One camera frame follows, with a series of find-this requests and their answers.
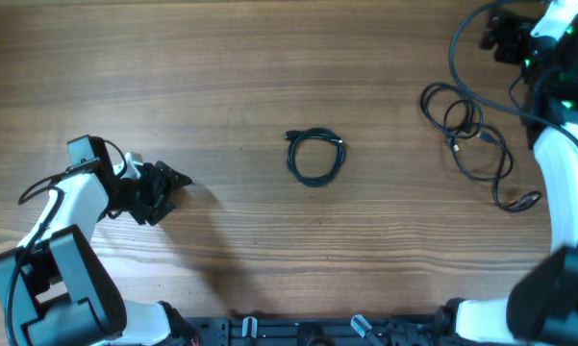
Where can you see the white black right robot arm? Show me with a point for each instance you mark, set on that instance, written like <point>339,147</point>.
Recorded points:
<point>541,309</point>

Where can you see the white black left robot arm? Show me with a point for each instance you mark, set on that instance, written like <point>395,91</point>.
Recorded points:
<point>54,290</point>

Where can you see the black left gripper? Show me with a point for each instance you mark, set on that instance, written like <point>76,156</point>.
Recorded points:
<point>163,186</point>

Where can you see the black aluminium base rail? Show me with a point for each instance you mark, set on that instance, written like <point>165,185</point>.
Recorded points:
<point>397,330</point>

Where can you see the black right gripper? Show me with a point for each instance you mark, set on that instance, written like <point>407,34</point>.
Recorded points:
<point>517,31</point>

